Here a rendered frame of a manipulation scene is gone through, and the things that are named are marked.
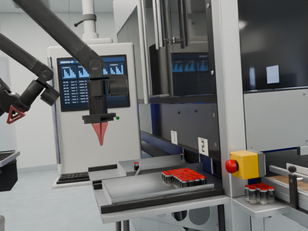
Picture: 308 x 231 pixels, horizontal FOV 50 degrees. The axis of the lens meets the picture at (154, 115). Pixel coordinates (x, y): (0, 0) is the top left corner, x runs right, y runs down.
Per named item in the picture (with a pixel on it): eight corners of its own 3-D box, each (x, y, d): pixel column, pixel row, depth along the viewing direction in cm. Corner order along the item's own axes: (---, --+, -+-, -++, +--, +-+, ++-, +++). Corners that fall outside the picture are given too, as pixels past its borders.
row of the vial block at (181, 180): (172, 181, 127) (171, 169, 127) (189, 193, 110) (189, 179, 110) (167, 182, 127) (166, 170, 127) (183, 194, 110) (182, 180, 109)
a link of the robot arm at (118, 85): (87, 59, 106) (88, 58, 97) (122, 57, 108) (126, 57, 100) (90, 96, 107) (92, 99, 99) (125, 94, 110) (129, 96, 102)
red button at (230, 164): (235, 170, 98) (234, 157, 98) (242, 173, 95) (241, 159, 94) (223, 172, 98) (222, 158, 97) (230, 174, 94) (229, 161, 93)
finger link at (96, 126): (118, 145, 102) (115, 114, 101) (94, 147, 100) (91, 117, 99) (114, 142, 108) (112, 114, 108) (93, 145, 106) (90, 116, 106)
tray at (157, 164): (183, 160, 169) (182, 153, 168) (203, 170, 143) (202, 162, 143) (117, 168, 160) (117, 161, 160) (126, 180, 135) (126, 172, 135)
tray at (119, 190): (186, 177, 133) (185, 168, 133) (214, 194, 108) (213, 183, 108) (102, 189, 124) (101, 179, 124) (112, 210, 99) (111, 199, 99)
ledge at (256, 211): (271, 198, 105) (271, 192, 105) (299, 211, 93) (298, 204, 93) (232, 205, 102) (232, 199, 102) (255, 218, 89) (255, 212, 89)
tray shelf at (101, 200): (179, 162, 173) (179, 158, 173) (251, 199, 106) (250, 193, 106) (88, 173, 161) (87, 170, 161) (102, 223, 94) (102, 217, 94)
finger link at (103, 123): (110, 145, 101) (107, 115, 101) (86, 148, 99) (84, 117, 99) (107, 143, 108) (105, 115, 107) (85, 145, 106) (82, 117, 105)
